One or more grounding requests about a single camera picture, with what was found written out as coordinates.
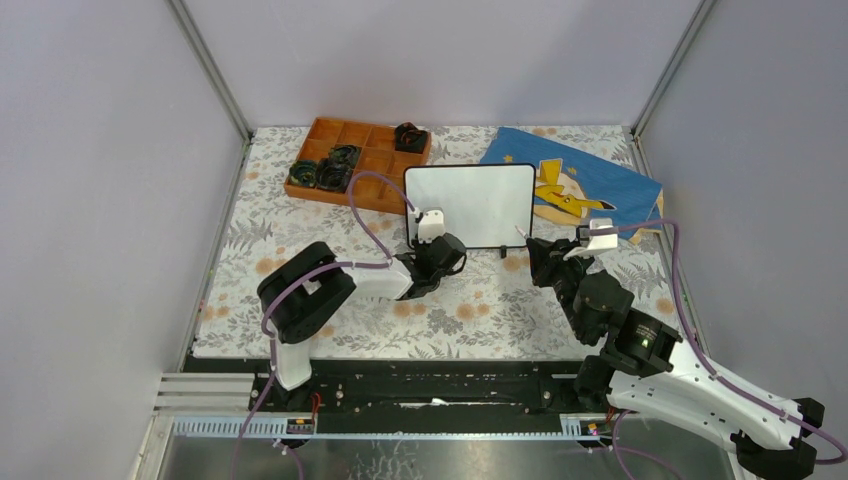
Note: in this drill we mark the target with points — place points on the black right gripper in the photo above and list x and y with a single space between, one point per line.
547 256

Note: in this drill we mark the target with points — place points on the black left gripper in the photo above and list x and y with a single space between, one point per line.
417 247

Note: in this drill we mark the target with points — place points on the white whiteboard black frame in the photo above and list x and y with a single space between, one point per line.
481 203

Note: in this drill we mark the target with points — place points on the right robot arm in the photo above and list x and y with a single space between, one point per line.
649 367

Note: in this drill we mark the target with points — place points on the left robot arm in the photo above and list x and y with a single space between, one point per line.
301 296

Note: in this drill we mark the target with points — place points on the blue pikachu cloth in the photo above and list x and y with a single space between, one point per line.
572 186

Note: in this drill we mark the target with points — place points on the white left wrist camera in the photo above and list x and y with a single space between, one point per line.
426 226

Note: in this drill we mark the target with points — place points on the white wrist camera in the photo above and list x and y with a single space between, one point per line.
595 237
426 226

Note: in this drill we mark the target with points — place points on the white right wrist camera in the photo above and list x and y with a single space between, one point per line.
595 237

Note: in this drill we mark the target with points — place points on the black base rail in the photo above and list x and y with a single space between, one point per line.
439 397

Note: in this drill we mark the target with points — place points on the aluminium frame post right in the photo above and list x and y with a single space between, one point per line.
678 55

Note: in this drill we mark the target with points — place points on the aluminium frame post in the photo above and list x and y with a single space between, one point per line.
212 72
678 55

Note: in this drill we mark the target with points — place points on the aluminium frame post left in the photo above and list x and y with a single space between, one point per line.
212 72

